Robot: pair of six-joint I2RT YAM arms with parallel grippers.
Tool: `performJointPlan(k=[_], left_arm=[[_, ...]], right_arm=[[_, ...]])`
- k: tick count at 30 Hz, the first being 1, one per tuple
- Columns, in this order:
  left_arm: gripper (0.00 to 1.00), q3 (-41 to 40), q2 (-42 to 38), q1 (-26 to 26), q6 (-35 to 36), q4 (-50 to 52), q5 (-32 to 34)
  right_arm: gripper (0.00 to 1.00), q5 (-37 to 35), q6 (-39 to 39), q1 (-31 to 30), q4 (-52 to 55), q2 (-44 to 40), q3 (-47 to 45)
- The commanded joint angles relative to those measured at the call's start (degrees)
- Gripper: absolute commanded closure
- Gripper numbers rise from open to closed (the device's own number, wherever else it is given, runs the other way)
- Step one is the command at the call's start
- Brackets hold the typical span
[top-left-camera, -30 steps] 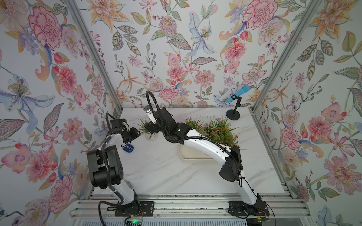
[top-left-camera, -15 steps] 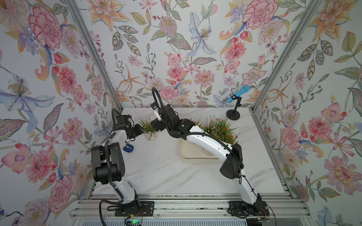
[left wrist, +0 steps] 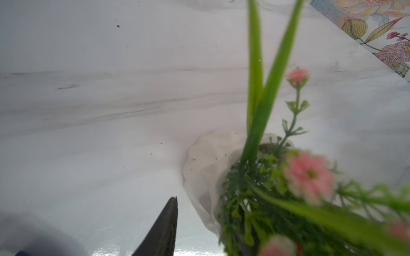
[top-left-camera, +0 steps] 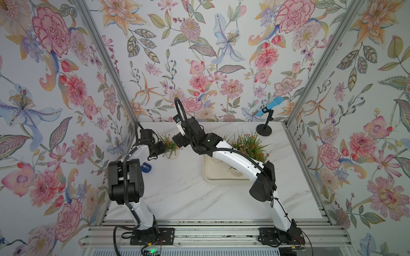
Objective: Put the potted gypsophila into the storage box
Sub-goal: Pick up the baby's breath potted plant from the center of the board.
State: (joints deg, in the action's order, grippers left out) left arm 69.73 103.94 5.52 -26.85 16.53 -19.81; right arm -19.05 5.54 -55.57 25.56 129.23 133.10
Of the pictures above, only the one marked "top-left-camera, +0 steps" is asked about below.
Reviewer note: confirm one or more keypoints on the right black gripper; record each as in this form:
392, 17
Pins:
180, 138

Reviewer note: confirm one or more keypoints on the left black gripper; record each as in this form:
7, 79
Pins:
161, 146

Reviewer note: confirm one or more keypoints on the cream storage tray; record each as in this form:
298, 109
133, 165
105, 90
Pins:
228, 168

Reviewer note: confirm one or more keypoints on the potted plant orange flowers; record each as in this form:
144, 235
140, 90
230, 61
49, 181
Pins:
171, 149

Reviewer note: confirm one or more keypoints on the potted plant red flowers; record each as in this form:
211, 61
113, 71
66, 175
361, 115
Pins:
251, 145

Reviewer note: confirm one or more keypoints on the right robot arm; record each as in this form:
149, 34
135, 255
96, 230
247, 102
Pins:
262, 175

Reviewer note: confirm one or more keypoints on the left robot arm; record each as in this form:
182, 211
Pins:
125, 180

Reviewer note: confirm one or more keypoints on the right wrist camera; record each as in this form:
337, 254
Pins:
178, 121

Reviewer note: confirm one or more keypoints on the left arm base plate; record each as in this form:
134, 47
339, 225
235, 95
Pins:
153, 236

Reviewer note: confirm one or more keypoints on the aluminium mounting rail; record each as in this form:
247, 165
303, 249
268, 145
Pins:
320, 233

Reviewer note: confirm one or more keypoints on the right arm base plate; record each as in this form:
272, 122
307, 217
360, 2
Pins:
275, 237

